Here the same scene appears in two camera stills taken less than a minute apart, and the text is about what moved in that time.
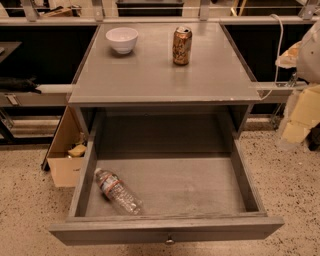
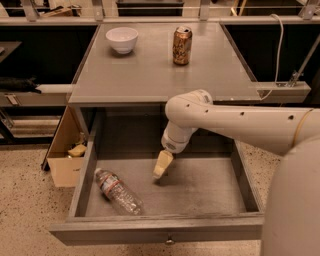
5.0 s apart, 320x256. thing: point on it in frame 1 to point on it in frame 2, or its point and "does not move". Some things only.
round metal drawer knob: (169, 242) does not move
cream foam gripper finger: (304, 114) to (174, 139)
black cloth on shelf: (19, 84) does not move
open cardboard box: (68, 150) does not move
